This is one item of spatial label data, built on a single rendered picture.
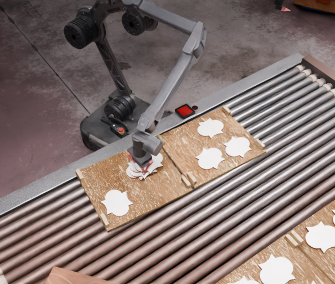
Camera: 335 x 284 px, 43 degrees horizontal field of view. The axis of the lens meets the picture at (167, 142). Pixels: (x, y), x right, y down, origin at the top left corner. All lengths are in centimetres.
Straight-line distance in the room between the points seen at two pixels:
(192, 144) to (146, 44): 231
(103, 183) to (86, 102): 182
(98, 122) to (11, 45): 161
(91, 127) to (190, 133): 118
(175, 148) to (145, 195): 30
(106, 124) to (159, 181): 129
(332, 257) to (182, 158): 76
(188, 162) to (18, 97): 219
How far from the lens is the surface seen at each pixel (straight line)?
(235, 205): 190
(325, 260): 184
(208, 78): 389
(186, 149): 205
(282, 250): 181
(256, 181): 199
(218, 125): 215
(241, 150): 206
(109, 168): 199
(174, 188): 190
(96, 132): 310
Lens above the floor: 249
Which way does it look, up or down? 49 degrees down
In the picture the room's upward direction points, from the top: straight up
